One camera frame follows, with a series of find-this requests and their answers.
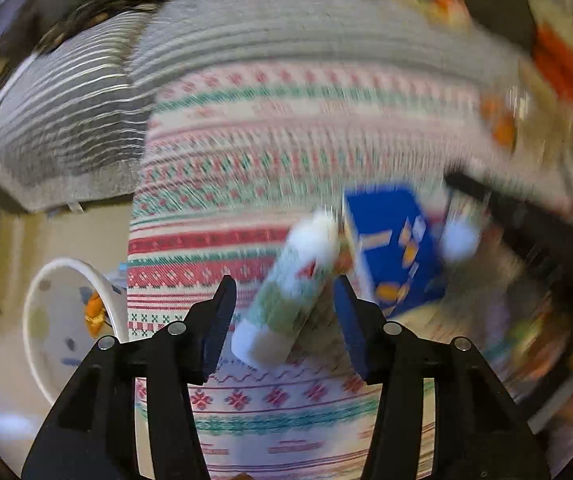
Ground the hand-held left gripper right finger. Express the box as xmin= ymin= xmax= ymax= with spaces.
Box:
xmin=333 ymin=276 xmax=552 ymax=480

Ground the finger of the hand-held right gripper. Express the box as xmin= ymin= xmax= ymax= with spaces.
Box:
xmin=444 ymin=170 xmax=507 ymax=231

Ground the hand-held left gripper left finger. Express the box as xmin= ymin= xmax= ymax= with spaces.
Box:
xmin=21 ymin=275 xmax=238 ymax=480

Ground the white green printed tube bottle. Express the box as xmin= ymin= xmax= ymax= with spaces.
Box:
xmin=230 ymin=210 xmax=341 ymax=367

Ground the blue carton box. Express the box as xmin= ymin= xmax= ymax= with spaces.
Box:
xmin=341 ymin=185 xmax=450 ymax=318

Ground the orange peel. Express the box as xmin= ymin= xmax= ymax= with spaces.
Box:
xmin=84 ymin=291 xmax=108 ymax=337

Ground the white dotted bin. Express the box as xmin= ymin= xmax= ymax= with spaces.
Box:
xmin=22 ymin=257 xmax=131 ymax=406

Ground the orange tangerine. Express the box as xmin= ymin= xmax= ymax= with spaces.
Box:
xmin=491 ymin=119 xmax=517 ymax=150

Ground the orange red item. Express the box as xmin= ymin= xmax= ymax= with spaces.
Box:
xmin=531 ymin=25 xmax=573 ymax=117

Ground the red green patterned blanket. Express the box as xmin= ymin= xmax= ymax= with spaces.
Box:
xmin=126 ymin=67 xmax=573 ymax=480

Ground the orange white packet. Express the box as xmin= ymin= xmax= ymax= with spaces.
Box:
xmin=427 ymin=0 xmax=470 ymax=26

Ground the grey striped blanket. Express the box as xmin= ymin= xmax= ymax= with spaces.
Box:
xmin=0 ymin=0 xmax=517 ymax=211

